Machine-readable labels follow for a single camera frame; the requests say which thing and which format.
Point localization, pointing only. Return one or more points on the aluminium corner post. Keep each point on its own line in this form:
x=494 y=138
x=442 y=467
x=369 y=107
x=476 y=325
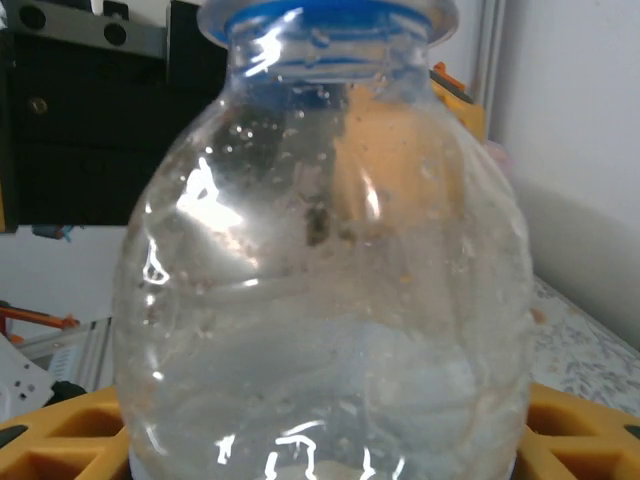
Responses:
x=492 y=60

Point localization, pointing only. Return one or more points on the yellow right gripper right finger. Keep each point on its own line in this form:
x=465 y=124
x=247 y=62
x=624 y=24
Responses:
x=575 y=442

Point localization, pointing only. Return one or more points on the aluminium table side rail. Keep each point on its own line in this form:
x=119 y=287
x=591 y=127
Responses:
x=75 y=350

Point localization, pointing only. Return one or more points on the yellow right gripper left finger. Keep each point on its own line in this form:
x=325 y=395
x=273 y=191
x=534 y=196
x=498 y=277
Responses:
x=15 y=465

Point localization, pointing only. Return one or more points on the clear bottle teal label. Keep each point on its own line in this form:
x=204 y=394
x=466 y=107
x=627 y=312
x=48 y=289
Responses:
x=320 y=300

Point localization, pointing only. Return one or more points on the floral tablecloth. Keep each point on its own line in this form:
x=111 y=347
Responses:
x=590 y=350

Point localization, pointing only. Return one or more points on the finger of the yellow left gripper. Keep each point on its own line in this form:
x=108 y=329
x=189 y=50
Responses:
x=467 y=115

